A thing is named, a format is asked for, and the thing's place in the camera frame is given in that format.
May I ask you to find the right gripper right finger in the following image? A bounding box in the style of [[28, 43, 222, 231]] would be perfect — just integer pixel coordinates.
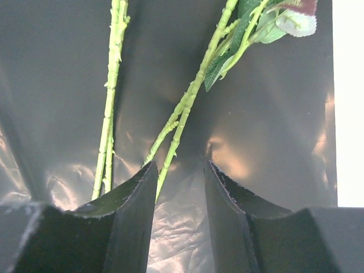
[[204, 161, 363, 272]]

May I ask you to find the pink rose stem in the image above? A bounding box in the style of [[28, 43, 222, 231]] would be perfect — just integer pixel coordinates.
[[92, 0, 130, 200], [144, 0, 317, 195]]

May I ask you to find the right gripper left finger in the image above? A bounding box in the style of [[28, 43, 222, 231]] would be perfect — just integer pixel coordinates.
[[1, 162, 158, 272]]

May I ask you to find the black wrapping paper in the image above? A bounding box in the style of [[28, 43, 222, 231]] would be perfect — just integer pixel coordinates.
[[1, 1, 337, 272]]

